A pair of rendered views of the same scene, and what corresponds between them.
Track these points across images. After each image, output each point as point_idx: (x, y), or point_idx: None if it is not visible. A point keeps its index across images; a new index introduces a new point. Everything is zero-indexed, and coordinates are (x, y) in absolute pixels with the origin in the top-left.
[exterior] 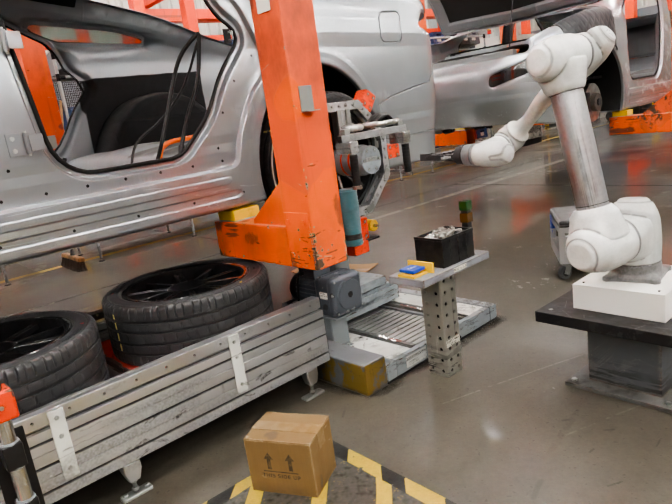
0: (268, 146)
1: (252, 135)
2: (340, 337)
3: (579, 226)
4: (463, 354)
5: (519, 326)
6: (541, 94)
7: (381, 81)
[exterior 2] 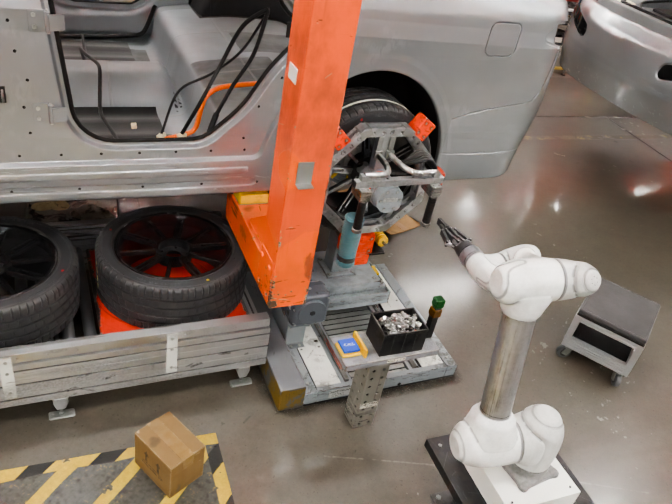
0: None
1: None
2: (293, 337)
3: (469, 422)
4: (386, 406)
5: (461, 399)
6: None
7: (464, 96)
